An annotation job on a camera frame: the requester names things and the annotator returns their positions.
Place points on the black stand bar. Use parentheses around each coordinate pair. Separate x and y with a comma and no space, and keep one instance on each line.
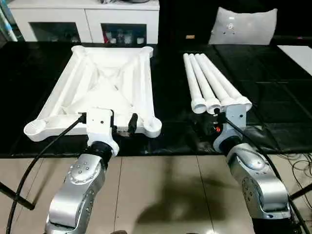
(301,190)
(17,195)

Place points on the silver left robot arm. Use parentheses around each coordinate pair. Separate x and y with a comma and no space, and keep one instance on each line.
(80,175)

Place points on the light grey printed pillow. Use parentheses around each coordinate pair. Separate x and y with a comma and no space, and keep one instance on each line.
(243,24)

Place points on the white plastic table leg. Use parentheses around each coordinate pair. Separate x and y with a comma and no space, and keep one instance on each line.
(202,80)
(192,80)
(213,80)
(224,80)

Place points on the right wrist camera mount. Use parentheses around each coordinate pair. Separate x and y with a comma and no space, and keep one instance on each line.
(235,114)

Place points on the white flat panel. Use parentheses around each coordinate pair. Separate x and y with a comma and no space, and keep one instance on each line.
(297,56)

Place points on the small white cup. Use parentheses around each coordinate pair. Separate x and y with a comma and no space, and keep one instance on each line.
(112,41)
(140,40)

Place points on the black cabinet with gold label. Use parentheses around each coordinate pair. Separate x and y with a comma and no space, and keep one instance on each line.
(175,22)

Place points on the red item in cabinet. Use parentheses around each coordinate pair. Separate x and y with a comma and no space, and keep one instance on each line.
(106,36)

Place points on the white glass-door cabinet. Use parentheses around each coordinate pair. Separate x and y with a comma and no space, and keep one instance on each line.
(90,24)

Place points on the black work mat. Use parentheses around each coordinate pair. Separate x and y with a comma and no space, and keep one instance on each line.
(170,97)

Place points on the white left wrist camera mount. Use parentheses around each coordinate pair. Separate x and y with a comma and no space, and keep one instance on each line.
(100,119)

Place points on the small dark clutter pile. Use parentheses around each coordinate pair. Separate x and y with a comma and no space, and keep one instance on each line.
(103,1)

